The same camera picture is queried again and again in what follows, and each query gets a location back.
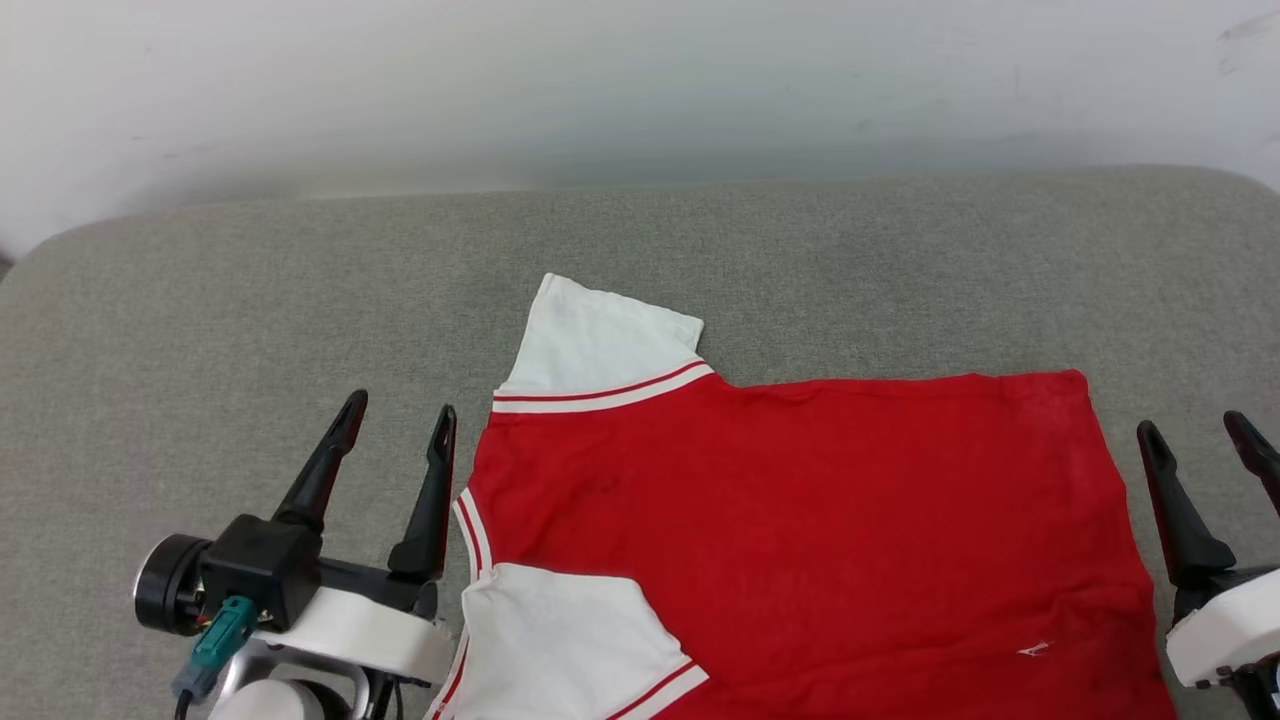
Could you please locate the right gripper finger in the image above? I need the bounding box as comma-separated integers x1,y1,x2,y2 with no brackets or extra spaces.
1223,410,1280,517
1137,420,1239,592

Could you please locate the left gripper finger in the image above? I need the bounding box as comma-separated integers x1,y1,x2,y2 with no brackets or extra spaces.
388,404,458,582
272,390,369,535

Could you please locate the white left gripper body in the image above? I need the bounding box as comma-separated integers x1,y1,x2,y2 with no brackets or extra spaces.
133,534,456,687

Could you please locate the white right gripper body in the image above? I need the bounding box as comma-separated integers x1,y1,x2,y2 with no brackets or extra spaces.
1165,564,1280,691

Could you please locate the red white basketball jersey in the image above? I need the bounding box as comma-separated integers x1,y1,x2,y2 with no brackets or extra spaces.
425,272,1183,720

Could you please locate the grey fabric sofa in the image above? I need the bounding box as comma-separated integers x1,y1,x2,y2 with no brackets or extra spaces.
0,165,1280,720

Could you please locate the teal cable connector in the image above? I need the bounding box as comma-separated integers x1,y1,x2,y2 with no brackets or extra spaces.
172,596,260,701

